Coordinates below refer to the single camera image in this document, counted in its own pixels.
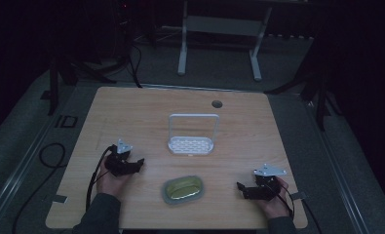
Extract black hanging cable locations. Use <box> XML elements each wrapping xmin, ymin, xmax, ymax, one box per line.
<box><xmin>127</xmin><ymin>38</ymin><xmax>144</xmax><ymax>89</ymax></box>

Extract person's right hand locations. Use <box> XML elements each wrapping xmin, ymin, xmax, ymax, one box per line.
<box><xmin>257</xmin><ymin>176</ymin><xmax>293</xmax><ymax>220</ymax></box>

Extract black tripod stand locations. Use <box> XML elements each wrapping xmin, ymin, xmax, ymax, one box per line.
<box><xmin>263</xmin><ymin>32</ymin><xmax>344</xmax><ymax>133</ymax></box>
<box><xmin>47</xmin><ymin>55</ymin><xmax>117</xmax><ymax>117</ymax></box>

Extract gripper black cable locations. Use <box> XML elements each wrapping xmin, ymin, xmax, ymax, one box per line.
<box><xmin>276</xmin><ymin>183</ymin><xmax>325</xmax><ymax>234</ymax></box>
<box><xmin>85</xmin><ymin>145</ymin><xmax>115</xmax><ymax>213</ymax></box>

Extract person's left hand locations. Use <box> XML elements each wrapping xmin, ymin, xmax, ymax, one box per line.
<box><xmin>96</xmin><ymin>155</ymin><xmax>134</xmax><ymax>203</ymax></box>

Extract white metal desk frame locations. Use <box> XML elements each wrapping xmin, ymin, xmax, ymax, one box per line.
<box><xmin>176</xmin><ymin>0</ymin><xmax>274</xmax><ymax>83</ymax></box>

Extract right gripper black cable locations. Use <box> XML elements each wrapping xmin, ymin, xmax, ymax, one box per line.
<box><xmin>276</xmin><ymin>183</ymin><xmax>325</xmax><ymax>234</ymax></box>

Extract grey soap dish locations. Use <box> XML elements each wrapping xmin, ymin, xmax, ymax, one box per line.
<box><xmin>162</xmin><ymin>175</ymin><xmax>205</xmax><ymax>206</ymax></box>

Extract yellow soap bar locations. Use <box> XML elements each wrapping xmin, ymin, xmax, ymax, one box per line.
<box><xmin>166</xmin><ymin>176</ymin><xmax>202</xmax><ymax>200</ymax></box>

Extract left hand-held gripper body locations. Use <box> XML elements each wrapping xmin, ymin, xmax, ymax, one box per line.
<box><xmin>103</xmin><ymin>138</ymin><xmax>139</xmax><ymax>177</ymax></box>

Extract black floor cable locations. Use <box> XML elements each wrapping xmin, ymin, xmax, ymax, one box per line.
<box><xmin>11</xmin><ymin>141</ymin><xmax>67</xmax><ymax>234</ymax></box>

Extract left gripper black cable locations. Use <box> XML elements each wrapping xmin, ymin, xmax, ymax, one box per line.
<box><xmin>85</xmin><ymin>145</ymin><xmax>115</xmax><ymax>213</ymax></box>

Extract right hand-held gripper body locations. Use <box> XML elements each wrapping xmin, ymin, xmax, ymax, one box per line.
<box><xmin>251</xmin><ymin>163</ymin><xmax>288</xmax><ymax>200</ymax></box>

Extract white soap rack with handle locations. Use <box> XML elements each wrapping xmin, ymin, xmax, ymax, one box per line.
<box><xmin>167</xmin><ymin>112</ymin><xmax>221</xmax><ymax>157</ymax></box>

